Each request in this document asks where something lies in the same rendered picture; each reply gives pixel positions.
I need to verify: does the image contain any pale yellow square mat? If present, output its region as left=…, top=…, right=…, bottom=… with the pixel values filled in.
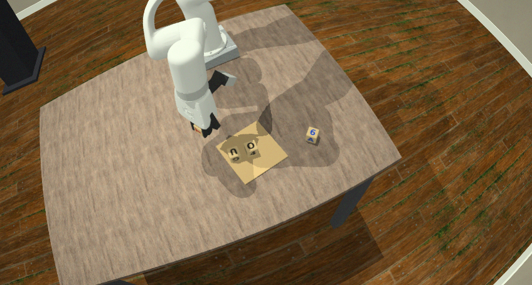
left=216, top=121, right=288, bottom=185

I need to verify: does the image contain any beige letter block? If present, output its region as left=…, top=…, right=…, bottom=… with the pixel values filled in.
left=193, top=124, right=203, bottom=136
left=306, top=127, right=319, bottom=143
left=244, top=140, right=258, bottom=157
left=227, top=146, right=242, bottom=163

